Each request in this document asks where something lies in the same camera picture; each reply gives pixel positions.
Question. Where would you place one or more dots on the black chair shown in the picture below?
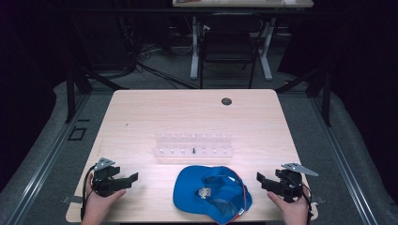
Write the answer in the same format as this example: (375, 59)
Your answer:
(228, 43)

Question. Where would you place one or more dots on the person's left hand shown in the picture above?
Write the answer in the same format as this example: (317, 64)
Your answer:
(99, 204)

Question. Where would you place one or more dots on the black metal frame stand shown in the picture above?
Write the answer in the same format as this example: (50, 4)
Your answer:
(325, 93)
(71, 93)

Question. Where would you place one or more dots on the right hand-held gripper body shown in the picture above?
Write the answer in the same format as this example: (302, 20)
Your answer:
(289, 184)

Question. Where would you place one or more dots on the blue baseball cap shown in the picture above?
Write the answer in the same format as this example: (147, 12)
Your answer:
(209, 193)

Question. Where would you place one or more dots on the clear acrylic rack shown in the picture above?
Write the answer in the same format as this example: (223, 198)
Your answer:
(193, 146)

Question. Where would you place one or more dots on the person's right hand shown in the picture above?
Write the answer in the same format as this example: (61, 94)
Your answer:
(291, 211)

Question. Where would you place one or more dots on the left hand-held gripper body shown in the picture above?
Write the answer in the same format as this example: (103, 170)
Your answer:
(104, 181)

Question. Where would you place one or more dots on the black tape square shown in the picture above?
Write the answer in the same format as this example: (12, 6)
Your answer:
(77, 133)

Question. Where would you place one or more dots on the white-legged desk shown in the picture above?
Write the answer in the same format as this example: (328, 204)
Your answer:
(197, 47)

